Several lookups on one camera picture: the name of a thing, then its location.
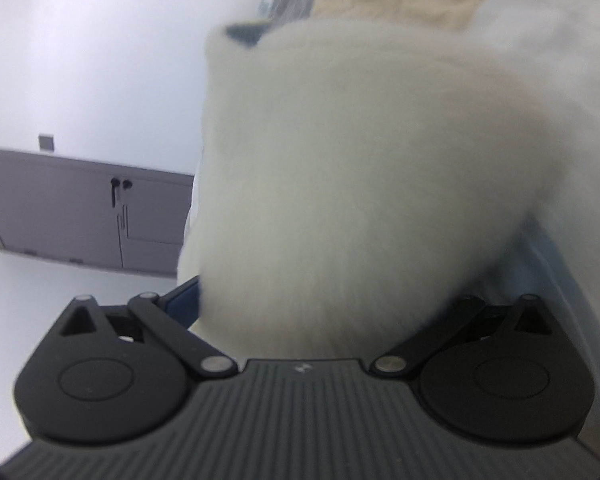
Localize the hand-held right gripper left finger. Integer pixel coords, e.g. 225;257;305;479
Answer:
56;275;239;379

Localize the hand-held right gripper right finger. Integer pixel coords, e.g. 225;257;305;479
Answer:
370;293;554;377

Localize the fluffy white striped sweater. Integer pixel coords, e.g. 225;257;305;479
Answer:
175;0;600;362

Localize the grey door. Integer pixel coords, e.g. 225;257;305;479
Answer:
0;145;196;277

